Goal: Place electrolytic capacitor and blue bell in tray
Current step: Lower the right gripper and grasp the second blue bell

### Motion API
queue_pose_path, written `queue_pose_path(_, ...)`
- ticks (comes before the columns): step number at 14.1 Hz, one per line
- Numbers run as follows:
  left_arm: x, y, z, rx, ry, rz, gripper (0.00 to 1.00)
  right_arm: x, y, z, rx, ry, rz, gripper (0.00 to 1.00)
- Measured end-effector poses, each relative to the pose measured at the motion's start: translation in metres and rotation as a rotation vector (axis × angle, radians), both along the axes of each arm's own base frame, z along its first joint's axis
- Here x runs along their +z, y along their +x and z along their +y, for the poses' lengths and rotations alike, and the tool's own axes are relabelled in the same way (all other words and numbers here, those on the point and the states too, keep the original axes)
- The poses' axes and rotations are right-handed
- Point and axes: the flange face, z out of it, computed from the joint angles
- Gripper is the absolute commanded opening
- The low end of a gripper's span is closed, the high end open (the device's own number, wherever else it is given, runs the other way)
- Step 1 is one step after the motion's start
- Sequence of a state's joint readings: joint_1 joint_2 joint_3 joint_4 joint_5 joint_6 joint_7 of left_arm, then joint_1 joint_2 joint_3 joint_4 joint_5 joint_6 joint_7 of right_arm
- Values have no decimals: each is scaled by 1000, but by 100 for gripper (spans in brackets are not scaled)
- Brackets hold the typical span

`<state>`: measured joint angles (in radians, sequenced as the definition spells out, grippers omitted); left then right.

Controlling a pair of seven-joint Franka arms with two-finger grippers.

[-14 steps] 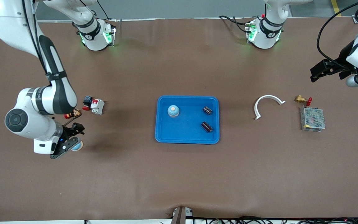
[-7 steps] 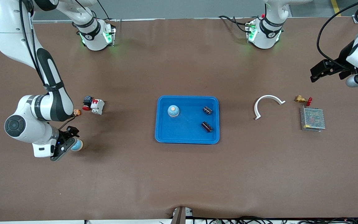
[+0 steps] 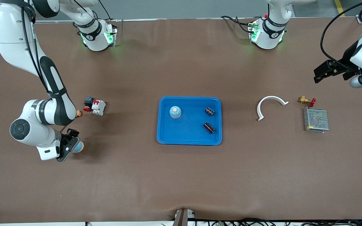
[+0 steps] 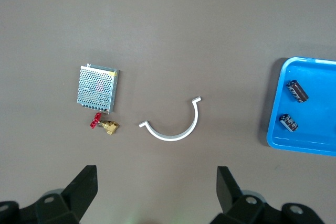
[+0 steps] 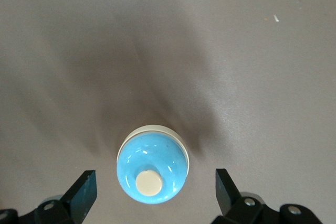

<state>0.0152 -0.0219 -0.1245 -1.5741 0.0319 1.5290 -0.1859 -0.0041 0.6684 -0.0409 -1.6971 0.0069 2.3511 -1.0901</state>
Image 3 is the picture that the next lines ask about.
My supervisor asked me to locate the blue plastic tray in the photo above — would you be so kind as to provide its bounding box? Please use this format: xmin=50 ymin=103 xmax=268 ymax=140
xmin=156 ymin=96 xmax=222 ymax=146

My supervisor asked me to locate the white red circuit breaker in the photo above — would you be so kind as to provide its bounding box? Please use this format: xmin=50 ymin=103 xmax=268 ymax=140
xmin=91 ymin=100 xmax=106 ymax=116

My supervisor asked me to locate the yellow floor tape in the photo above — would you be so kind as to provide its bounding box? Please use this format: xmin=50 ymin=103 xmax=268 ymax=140
xmin=334 ymin=0 xmax=346 ymax=17

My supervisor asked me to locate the perforated metal power supply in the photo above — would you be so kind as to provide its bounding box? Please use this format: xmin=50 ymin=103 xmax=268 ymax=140
xmin=303 ymin=107 xmax=330 ymax=134

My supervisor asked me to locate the brown table mat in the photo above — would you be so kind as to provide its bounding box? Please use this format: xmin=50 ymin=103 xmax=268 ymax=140
xmin=0 ymin=17 xmax=362 ymax=224

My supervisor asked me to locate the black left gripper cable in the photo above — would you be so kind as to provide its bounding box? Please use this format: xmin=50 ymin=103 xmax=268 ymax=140
xmin=320 ymin=0 xmax=362 ymax=68

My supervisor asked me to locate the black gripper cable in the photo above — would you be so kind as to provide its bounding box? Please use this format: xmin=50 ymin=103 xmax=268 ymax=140
xmin=320 ymin=0 xmax=362 ymax=68
xmin=21 ymin=0 xmax=74 ymax=132

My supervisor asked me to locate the red emergency stop switch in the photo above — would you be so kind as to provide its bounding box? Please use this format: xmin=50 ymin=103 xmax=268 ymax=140
xmin=83 ymin=96 xmax=94 ymax=112

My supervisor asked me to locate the brass valve red handle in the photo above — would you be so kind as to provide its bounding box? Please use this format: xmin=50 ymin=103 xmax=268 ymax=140
xmin=298 ymin=96 xmax=316 ymax=108

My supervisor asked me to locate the white curved bracket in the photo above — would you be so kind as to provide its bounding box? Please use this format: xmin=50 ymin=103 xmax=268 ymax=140
xmin=257 ymin=95 xmax=289 ymax=121

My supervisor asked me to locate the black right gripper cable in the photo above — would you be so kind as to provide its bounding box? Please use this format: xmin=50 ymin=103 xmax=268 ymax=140
xmin=21 ymin=0 xmax=74 ymax=132

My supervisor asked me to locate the black arm base cable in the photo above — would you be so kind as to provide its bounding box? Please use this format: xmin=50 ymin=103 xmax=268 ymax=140
xmin=98 ymin=0 xmax=114 ymax=22
xmin=221 ymin=15 xmax=258 ymax=34

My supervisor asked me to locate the aluminium camera post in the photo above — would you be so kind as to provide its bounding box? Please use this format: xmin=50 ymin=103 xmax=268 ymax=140
xmin=172 ymin=208 xmax=190 ymax=226

